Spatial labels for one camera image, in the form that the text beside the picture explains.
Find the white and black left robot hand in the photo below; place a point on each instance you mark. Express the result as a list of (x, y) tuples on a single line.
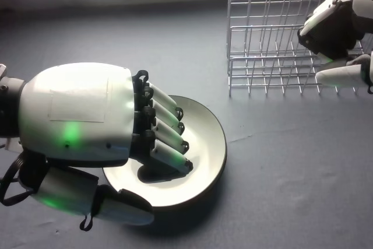
[(75, 109)]

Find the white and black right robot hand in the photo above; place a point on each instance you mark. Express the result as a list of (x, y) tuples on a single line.
[(335, 36)]

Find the grey table cloth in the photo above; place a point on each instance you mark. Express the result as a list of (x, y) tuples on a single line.
[(291, 173)]

